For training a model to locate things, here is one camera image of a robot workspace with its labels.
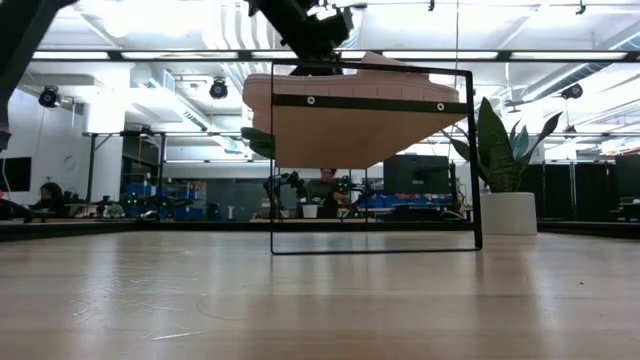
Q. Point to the black aluminium table frame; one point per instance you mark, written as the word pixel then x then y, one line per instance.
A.
pixel 100 227

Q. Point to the person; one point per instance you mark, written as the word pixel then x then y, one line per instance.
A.
pixel 325 190
pixel 50 197

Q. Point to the blue storage bin rack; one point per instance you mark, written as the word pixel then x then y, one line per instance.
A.
pixel 400 201
pixel 145 190

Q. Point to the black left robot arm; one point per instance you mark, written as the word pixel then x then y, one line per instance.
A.
pixel 20 50

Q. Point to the black background robot arm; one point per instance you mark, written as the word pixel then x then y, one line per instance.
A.
pixel 290 179

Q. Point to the pink rubber slide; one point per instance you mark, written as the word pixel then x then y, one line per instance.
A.
pixel 350 87

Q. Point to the green spiky plant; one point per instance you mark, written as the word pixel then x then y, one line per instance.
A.
pixel 500 160

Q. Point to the white plant pot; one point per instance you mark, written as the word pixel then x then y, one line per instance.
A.
pixel 507 215

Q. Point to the black wall screen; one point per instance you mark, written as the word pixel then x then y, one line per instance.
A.
pixel 15 174

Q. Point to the wooden shelf with black frame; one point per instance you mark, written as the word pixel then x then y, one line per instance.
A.
pixel 350 135

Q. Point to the small white pot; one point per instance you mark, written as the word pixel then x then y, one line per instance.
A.
pixel 310 210

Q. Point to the black ceiling spotlight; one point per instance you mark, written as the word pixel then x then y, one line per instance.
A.
pixel 571 91
pixel 218 89
pixel 48 96

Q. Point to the black partition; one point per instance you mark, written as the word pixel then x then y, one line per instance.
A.
pixel 575 190

